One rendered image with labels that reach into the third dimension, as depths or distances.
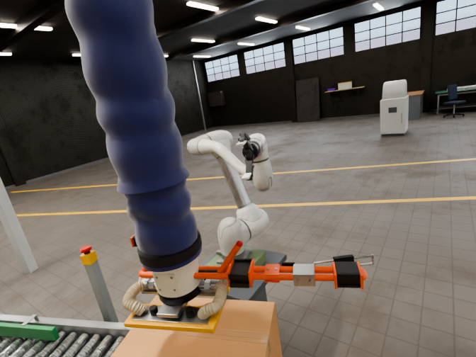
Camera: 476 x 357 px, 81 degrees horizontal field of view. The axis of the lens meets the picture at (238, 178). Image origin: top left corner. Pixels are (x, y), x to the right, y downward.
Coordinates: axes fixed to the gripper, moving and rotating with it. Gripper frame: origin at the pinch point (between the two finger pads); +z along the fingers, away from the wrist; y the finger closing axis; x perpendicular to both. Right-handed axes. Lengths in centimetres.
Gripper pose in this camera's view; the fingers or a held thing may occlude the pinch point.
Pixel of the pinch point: (242, 161)
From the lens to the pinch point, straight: 109.1
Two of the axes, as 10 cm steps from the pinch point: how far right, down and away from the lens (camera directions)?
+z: -2.2, 3.2, -9.2
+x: -9.6, 0.8, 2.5
